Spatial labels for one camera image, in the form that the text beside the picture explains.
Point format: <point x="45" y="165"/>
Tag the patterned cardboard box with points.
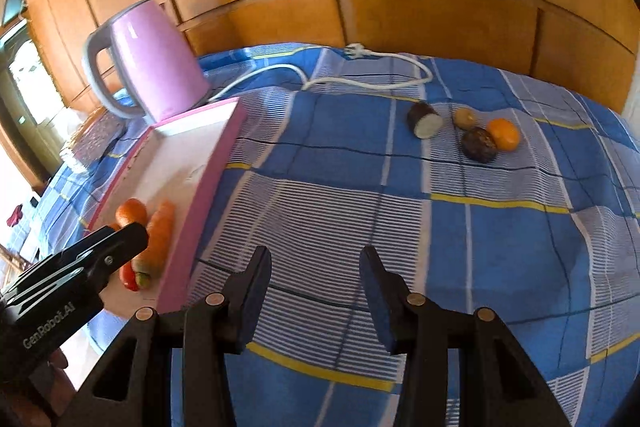
<point x="95" y="134"/>

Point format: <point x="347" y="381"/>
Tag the small brown kiwi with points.
<point x="465" y="118"/>

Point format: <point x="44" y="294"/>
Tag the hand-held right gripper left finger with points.
<point x="252" y="307"/>

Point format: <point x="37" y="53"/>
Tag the dark purple passion fruit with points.
<point x="478" y="145"/>

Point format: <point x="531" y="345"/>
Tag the person's left hand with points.
<point x="40" y="397"/>

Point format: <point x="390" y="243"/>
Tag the orange mandarin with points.
<point x="504" y="134"/>

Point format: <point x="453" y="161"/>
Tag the orange carrot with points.
<point x="159" y="234"/>

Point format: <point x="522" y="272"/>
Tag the pink electric kettle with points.
<point x="155" y="67"/>

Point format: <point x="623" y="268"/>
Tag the eggplant half with white cut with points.
<point x="425" y="119"/>

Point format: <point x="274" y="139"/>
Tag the window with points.
<point x="22" y="97"/>

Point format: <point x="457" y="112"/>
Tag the large orange with stem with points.
<point x="131" y="213"/>

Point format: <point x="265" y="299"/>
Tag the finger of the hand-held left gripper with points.
<point x="122" y="247"/>

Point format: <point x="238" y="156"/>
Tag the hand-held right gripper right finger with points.
<point x="377" y="302"/>

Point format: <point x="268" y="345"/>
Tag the red tomato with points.
<point x="128" y="278"/>

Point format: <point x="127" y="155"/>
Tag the pink white tray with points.
<point x="170" y="162"/>

